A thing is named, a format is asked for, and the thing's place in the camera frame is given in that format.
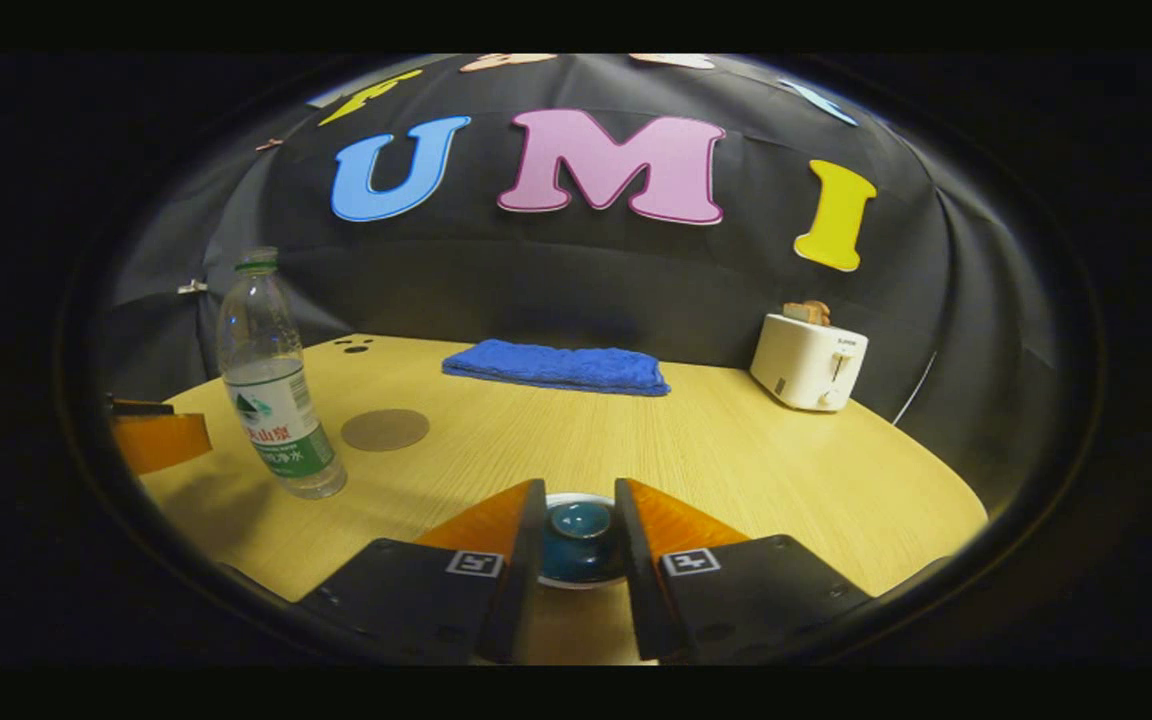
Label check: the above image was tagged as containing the folded blue towel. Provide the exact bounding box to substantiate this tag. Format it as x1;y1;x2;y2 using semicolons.
441;338;672;398

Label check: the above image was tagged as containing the white teacup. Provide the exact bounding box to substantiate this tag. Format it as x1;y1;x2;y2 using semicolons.
539;490;629;593

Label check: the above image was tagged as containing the dark blue teacup lid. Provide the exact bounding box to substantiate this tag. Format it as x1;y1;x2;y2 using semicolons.
542;499;625;586

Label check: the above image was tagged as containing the white toaster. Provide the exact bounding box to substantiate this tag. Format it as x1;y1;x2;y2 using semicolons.
749;313;870;413

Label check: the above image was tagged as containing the clear plastic water bottle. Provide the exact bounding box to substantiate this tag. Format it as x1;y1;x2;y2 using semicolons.
216;247;349;501

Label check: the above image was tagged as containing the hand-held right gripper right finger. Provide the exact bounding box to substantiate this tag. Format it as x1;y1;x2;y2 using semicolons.
614;478;873;665

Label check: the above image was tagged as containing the white toaster cable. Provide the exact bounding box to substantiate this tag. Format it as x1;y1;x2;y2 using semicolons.
891;350;938;427

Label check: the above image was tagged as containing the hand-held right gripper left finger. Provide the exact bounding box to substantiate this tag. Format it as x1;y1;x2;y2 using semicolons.
296;478;549;665

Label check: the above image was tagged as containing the round brown coaster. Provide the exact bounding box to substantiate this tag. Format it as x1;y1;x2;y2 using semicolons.
340;408;431;453

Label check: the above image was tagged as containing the black backdrop cloth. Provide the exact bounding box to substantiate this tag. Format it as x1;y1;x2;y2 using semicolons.
96;55;1067;511

